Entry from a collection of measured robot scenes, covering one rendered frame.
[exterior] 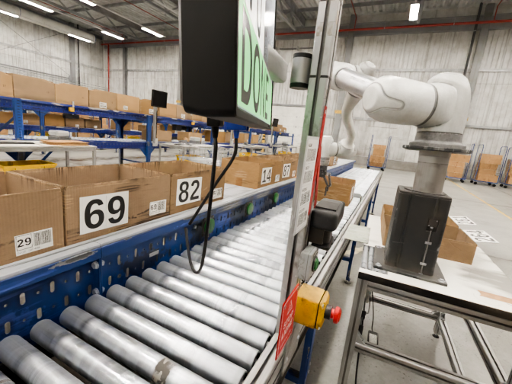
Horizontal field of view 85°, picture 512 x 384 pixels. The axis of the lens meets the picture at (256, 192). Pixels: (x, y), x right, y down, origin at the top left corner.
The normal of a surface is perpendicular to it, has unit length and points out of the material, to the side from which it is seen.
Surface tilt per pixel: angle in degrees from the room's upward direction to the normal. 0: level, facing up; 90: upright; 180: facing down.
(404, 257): 90
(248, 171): 90
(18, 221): 90
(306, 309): 90
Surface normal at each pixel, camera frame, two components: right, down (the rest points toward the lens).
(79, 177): 0.89, 0.18
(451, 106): 0.11, 0.19
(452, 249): -0.37, 0.18
